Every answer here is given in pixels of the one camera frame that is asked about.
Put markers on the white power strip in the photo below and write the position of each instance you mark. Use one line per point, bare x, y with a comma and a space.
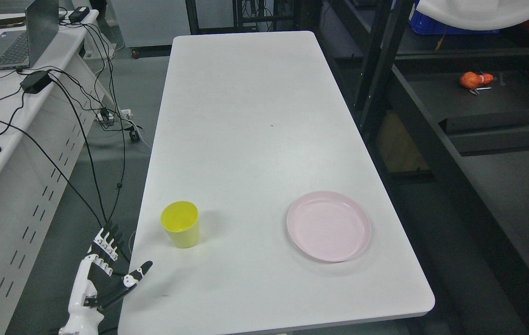
107, 116

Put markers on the white side desk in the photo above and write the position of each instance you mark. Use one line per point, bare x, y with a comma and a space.
40, 141

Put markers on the pink plastic plate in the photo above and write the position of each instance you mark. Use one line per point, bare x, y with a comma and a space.
328, 226

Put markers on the black smartphone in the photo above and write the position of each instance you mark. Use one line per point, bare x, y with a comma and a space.
12, 22

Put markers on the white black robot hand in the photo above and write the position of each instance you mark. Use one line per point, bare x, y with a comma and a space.
96, 287

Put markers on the orange toy on shelf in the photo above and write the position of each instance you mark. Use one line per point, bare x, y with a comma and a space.
471, 80

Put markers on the black metal shelf rack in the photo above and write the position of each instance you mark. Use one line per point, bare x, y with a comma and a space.
455, 161

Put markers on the white cloth cover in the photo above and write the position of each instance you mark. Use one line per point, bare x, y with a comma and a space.
478, 15

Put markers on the black power adapter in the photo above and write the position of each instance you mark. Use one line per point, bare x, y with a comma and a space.
35, 82
78, 14

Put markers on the white table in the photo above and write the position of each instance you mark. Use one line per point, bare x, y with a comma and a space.
248, 124

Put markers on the yellow plastic cup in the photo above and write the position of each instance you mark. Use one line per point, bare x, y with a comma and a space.
180, 220

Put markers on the grey laptop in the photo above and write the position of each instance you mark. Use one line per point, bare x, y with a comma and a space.
22, 49

